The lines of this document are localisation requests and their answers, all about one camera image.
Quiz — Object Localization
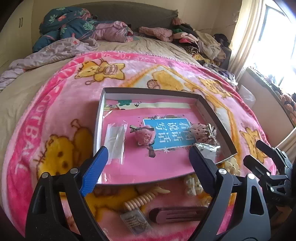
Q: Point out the pink folded garment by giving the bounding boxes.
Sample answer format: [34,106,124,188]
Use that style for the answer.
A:
[138,27,173,42]

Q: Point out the pink cartoon bear blanket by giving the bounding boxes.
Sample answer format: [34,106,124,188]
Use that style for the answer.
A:
[1,51,276,233]

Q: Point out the white round claw clip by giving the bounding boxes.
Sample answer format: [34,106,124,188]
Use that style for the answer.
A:
[184,174,212,207]

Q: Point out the grey bed headboard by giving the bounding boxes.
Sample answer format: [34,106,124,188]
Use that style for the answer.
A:
[76,1,178,29]

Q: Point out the pile of clothes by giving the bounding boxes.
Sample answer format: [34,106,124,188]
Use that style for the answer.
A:
[171,17,231,70]

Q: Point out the box of bobby pins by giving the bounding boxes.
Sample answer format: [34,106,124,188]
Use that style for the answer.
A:
[120,209,152,235]

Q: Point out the beige spiral hair tie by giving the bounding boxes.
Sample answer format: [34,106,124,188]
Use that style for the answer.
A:
[123,186,171,212]

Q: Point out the pearl flower claw clip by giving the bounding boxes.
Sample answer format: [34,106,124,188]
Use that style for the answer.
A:
[221,157,241,176]

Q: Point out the pink fluffy hair clip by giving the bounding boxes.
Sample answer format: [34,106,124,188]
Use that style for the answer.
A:
[129,125,156,146]

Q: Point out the cream window curtain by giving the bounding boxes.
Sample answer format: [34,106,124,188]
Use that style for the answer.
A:
[228,0,265,81]

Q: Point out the clear plastic bag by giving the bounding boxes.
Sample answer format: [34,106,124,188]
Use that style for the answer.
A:
[104,123,127,165]

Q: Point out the pink purple jacket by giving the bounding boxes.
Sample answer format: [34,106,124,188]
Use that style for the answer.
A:
[91,21,134,43]

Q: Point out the mauve large hair clip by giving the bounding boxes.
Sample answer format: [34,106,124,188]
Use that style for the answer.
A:
[149,206,208,224]

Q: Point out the lilac crumpled blanket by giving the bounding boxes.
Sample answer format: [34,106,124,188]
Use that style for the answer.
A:
[1,37,99,90]

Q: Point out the dark floral quilt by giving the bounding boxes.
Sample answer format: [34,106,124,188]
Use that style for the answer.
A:
[32,6,100,53]

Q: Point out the shallow grey cardboard box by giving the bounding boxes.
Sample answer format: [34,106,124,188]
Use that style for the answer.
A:
[94,87,237,185]

